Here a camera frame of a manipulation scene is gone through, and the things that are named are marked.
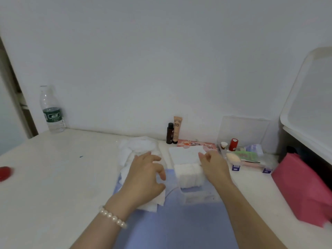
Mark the person's right forearm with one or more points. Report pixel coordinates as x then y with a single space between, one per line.
243 220

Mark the white square cotton sheet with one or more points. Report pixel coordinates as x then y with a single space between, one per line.
184 155

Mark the clear plastic organizer box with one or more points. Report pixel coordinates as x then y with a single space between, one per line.
243 132

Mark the light blue mat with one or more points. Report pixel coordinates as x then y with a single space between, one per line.
176 225

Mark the person's right thumb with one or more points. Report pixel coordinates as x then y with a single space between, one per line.
202 159

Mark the pink flat packet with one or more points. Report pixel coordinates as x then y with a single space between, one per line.
207 146

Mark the clear plastic wrapper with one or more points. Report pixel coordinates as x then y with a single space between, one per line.
201 195

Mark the person's left hand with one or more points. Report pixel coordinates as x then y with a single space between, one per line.
140 178

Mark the person's left thumb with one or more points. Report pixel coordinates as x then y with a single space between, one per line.
160 188

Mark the person's left forearm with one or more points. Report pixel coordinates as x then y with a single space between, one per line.
103 230

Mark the beige cosmetic tube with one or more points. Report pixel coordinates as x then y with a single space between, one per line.
177 129

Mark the crumpled white tissue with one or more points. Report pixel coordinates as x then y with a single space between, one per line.
140 146

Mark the pale lavender packet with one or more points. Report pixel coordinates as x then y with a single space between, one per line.
254 148

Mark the small white jar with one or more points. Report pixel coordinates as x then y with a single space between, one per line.
224 145

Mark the person's left middle finger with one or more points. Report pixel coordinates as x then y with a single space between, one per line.
154 158

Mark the green flat packet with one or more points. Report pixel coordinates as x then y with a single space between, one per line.
246 155

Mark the person's right hand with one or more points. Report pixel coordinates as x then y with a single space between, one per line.
216 171

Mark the stack of white cotton pads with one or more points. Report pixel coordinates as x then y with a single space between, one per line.
188 176

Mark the pink bag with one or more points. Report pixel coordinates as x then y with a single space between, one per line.
300 189

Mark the red round lid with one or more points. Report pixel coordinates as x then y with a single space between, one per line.
5 174

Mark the beige makeup sponge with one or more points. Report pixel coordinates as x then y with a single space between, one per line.
233 158

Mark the dark door frame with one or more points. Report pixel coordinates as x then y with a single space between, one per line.
20 101

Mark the clear plastic water bottle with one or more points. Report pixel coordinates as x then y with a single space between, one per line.
51 114

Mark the white plastic storage bin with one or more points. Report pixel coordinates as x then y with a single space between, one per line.
308 108

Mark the small dark brown bottle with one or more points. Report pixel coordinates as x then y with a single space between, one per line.
170 134

